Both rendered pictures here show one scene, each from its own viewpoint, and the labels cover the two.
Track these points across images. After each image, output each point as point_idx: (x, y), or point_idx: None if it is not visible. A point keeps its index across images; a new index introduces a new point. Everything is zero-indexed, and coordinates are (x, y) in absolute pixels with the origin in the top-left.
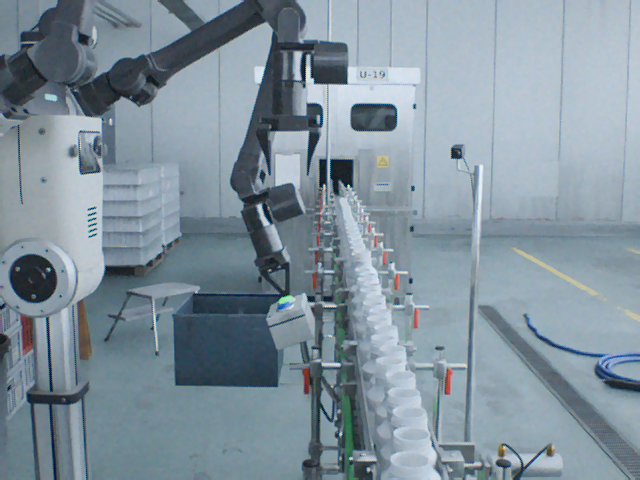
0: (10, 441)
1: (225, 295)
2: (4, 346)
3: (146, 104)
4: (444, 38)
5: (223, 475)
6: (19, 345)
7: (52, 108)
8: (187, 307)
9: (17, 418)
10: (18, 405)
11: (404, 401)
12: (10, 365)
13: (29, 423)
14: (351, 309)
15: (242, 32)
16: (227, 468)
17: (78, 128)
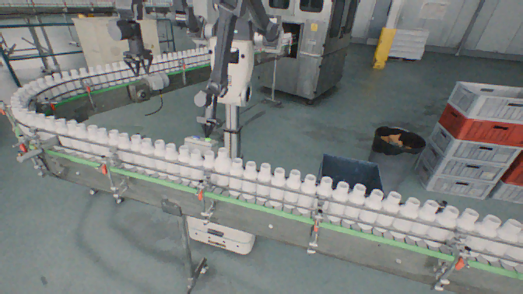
0: (429, 196)
1: (379, 176)
2: (404, 148)
3: (269, 40)
4: None
5: (426, 288)
6: (497, 174)
7: (233, 35)
8: (357, 164)
9: (457, 197)
10: (469, 196)
11: (47, 117)
12: (475, 176)
13: (454, 201)
14: (176, 150)
15: (247, 2)
16: (437, 292)
17: (214, 43)
